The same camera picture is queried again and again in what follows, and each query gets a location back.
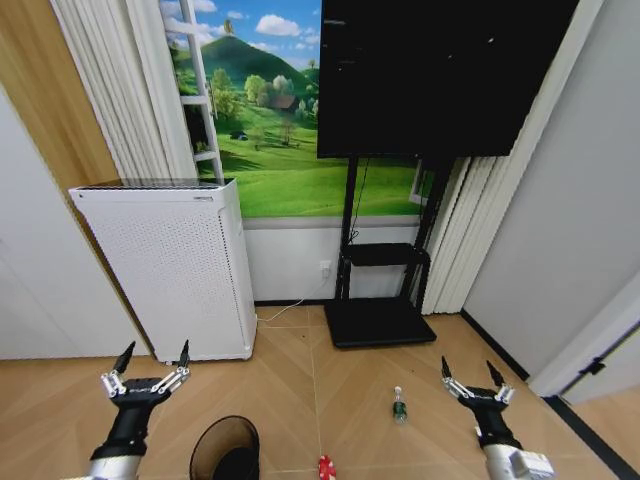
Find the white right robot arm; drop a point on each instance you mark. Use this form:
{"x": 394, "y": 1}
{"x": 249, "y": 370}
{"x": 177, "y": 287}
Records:
{"x": 515, "y": 462}

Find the green landscape wall poster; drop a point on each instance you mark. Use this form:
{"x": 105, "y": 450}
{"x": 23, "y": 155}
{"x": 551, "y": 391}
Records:
{"x": 270, "y": 120}

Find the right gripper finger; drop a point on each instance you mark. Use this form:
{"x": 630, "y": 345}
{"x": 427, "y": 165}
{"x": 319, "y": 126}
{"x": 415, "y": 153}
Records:
{"x": 452, "y": 381}
{"x": 500, "y": 386}

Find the black round trash bin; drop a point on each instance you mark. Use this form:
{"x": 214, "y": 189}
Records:
{"x": 226, "y": 450}

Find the clear plastic bottle green label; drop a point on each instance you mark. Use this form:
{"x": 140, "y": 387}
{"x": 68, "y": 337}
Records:
{"x": 398, "y": 406}

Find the black television screen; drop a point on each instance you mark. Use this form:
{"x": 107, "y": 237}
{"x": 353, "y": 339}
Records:
{"x": 440, "y": 70}

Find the black television floor stand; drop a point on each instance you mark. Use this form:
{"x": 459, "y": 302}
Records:
{"x": 382, "y": 300}

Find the white door with black hinge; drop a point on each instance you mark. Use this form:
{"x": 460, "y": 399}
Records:
{"x": 595, "y": 345}

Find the white wall power socket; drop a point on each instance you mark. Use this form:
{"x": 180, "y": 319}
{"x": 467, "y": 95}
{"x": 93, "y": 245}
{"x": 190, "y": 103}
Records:
{"x": 325, "y": 268}

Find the white pleated curtain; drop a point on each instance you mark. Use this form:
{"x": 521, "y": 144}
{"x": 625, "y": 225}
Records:
{"x": 125, "y": 85}
{"x": 495, "y": 210}

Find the red white crumpled wrapper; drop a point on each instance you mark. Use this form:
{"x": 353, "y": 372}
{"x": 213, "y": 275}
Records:
{"x": 327, "y": 466}

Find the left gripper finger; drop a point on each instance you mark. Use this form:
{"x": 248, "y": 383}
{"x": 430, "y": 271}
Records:
{"x": 117, "y": 372}
{"x": 176, "y": 374}

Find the white air purifier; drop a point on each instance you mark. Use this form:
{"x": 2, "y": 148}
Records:
{"x": 172, "y": 270}

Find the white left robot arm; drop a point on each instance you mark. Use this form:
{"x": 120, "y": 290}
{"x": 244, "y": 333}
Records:
{"x": 107, "y": 467}

